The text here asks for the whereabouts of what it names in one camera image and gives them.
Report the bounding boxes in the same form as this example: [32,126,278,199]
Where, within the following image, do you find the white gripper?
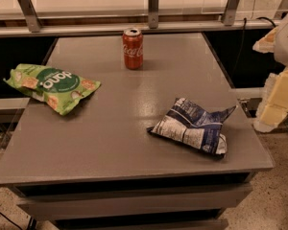
[252,13,288,132]

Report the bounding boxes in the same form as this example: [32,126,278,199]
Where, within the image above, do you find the blue chip bag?
[147,98,237,156]

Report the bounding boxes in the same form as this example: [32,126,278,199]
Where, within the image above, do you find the red coke can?
[122,28,143,70]

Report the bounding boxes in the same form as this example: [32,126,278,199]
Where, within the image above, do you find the green snack bag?
[4,64,101,116]

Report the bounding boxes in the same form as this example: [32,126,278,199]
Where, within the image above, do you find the grey upper drawer front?
[17,183,252,220]

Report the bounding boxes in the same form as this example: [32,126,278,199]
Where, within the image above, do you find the right metal bracket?
[221,0,240,26]

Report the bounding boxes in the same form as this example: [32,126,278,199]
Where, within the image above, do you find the metal bracket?
[221,0,240,26]
[17,0,41,33]
[148,0,159,29]

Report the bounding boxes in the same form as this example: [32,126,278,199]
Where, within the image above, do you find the middle metal bracket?
[148,0,159,29]

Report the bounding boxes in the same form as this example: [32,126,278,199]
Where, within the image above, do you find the metal rail behind table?
[0,19,273,38]

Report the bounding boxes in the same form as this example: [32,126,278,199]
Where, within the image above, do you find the left metal bracket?
[17,0,41,33]

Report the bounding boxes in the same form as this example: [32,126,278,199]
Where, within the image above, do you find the black cable floor left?
[0,211,23,230]

